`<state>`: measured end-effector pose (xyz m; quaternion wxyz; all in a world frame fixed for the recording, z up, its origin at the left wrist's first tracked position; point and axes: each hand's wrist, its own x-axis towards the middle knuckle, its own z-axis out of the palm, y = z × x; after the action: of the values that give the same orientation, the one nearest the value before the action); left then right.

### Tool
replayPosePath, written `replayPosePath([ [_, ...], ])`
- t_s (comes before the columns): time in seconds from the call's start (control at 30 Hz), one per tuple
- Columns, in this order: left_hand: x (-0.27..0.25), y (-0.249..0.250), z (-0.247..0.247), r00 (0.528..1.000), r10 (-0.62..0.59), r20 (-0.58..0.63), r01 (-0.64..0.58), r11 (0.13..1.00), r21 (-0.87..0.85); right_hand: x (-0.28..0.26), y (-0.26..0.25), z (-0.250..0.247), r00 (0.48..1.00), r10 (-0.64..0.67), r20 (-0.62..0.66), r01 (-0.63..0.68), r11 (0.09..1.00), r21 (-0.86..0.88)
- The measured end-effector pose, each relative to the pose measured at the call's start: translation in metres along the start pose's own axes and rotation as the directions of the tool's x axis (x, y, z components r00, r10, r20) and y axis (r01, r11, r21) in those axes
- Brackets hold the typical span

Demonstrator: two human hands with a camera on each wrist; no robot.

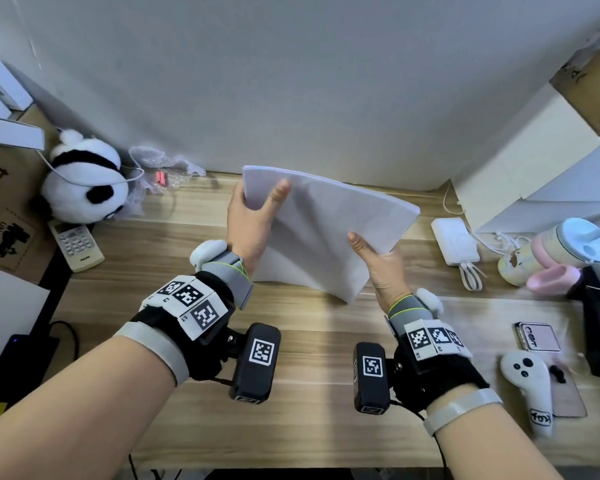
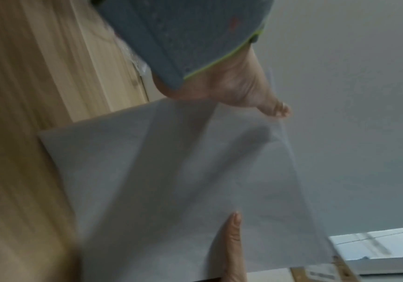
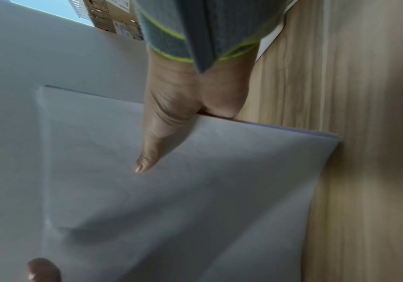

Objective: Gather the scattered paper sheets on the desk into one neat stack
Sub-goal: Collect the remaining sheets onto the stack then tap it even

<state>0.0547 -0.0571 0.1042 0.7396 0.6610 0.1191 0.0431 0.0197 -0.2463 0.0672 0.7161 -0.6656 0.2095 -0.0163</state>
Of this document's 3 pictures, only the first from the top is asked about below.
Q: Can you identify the black wrist brace with markers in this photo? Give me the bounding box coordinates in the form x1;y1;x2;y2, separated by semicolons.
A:
114;239;255;386
386;288;504;438

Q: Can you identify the person's left hand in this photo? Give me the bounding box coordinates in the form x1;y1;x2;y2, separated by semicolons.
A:
226;179;291;278

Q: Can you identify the small pink flip phone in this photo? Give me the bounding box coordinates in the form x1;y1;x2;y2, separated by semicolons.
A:
513;322;562;353

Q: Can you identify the short white looped cable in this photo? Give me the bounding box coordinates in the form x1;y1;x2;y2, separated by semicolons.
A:
458;262;487;292

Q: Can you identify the black cable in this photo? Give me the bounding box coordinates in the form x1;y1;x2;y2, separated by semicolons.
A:
46;320;81;361

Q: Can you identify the white handheld controller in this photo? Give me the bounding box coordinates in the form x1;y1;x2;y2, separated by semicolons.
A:
499;350;555;439

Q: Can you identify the cream and pink tumbler holder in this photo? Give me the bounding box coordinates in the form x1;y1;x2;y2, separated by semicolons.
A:
497;241;582;294

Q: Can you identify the brown cardboard box black print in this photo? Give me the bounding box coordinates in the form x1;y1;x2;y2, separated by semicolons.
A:
0;102;65;286

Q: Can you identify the panda plush toy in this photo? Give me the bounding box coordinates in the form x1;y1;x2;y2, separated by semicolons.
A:
40;128;131;225

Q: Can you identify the pastel tumbler with blue lid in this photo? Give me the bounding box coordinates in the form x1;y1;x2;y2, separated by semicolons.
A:
529;217;600;269

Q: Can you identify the white remote control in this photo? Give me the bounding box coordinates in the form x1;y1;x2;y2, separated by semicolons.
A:
47;219;106;273

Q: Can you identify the person's right forearm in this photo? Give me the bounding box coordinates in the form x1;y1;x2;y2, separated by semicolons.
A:
424;389;567;480

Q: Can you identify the person's right hand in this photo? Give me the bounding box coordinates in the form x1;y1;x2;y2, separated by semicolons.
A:
347;232;414;310

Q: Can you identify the large white box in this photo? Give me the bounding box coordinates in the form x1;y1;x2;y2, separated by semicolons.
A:
452;83;600;234

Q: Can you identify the stack of white paper sheets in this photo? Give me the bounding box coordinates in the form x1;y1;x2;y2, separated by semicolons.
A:
242;165;421;304

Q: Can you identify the black flat device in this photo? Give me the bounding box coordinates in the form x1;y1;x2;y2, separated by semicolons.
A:
0;334;61;431

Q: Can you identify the brown cardboard box white label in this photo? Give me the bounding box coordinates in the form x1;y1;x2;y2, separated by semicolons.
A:
549;7;600;139

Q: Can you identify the white flat box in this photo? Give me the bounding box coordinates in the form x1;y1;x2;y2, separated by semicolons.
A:
0;115;46;151

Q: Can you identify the clear plastic bag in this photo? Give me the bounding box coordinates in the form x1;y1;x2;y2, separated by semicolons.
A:
122;145;207;216

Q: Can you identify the black wrist camera with marker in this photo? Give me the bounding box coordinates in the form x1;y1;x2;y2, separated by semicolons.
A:
353;342;393;415
229;323;283;406

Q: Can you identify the person's left forearm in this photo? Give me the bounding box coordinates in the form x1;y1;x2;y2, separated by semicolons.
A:
0;322;182;480

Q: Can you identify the white power bank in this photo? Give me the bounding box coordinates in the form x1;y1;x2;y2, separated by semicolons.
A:
430;217;481;267

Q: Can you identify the white board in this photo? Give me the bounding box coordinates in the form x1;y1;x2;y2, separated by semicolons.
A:
0;262;51;391

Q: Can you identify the long white charger cable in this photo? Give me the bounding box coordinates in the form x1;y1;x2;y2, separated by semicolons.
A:
442;181;532;256

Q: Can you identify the thin white cable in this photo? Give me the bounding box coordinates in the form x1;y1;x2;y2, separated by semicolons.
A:
36;149;146;188

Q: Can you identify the pink smartphone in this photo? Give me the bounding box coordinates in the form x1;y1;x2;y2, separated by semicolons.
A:
546;362;589;420

